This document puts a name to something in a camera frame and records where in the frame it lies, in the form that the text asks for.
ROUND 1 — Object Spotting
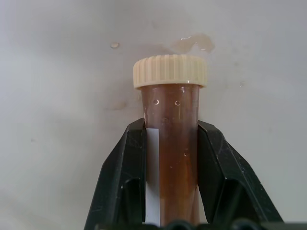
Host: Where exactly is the brown test tube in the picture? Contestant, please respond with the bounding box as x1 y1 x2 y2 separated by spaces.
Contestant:
133 54 208 228

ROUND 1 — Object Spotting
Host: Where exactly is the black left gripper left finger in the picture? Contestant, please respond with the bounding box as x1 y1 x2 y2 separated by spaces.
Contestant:
83 117 147 230

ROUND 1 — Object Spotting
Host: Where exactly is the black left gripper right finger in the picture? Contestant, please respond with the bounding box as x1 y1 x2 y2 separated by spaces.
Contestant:
196 119 284 230

